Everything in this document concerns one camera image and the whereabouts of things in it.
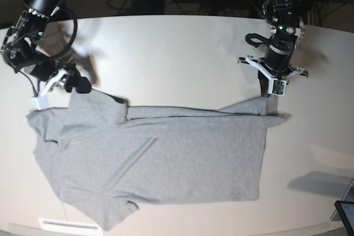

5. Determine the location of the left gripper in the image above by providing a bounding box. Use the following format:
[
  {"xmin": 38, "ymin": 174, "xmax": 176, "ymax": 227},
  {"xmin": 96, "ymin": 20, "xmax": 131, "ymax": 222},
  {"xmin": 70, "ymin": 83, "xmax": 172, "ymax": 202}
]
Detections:
[{"xmin": 258, "ymin": 41, "xmax": 294, "ymax": 98}]

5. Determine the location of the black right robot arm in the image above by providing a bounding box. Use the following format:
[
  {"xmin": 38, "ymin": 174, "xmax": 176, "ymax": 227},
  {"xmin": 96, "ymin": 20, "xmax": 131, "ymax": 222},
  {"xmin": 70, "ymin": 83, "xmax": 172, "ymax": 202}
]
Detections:
[{"xmin": 1, "ymin": 0, "xmax": 92, "ymax": 94}]

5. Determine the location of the white flat label strip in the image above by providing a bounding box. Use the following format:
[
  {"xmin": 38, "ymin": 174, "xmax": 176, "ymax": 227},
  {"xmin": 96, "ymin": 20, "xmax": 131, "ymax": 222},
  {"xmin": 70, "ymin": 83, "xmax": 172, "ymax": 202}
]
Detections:
[{"xmin": 38, "ymin": 218, "xmax": 102, "ymax": 234}]

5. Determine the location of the grey T-shirt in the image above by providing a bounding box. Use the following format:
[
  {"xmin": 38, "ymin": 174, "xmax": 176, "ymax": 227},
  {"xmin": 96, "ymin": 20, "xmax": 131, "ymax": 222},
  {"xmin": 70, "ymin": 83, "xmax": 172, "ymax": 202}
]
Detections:
[{"xmin": 27, "ymin": 91, "xmax": 284, "ymax": 230}]

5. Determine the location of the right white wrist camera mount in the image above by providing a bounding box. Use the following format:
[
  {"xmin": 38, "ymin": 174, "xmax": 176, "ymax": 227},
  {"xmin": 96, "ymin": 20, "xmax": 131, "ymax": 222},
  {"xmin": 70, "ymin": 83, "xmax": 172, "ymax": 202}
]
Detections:
[{"xmin": 31, "ymin": 69, "xmax": 69, "ymax": 111}]

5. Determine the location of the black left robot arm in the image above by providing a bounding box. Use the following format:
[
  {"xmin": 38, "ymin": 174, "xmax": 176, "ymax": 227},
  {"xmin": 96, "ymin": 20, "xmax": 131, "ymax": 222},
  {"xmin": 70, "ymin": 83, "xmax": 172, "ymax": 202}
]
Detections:
[{"xmin": 240, "ymin": 0, "xmax": 308, "ymax": 97}]

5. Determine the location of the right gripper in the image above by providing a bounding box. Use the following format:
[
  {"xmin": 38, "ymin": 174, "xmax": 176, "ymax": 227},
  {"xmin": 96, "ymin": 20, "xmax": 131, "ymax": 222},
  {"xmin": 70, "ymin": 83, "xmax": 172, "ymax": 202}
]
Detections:
[{"xmin": 27, "ymin": 60, "xmax": 92, "ymax": 94}]

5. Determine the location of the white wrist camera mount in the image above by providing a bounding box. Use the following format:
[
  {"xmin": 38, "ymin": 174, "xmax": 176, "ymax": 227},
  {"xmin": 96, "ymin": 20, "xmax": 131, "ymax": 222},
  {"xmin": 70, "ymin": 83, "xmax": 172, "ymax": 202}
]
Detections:
[
  {"xmin": 238, "ymin": 55, "xmax": 309, "ymax": 97},
  {"xmin": 31, "ymin": 69, "xmax": 69, "ymax": 111}
]

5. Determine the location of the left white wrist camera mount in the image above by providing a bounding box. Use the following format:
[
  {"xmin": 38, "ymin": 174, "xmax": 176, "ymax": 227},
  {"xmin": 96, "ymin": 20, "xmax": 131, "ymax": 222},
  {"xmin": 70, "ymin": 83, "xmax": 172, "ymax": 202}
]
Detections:
[{"xmin": 238, "ymin": 55, "xmax": 309, "ymax": 97}]

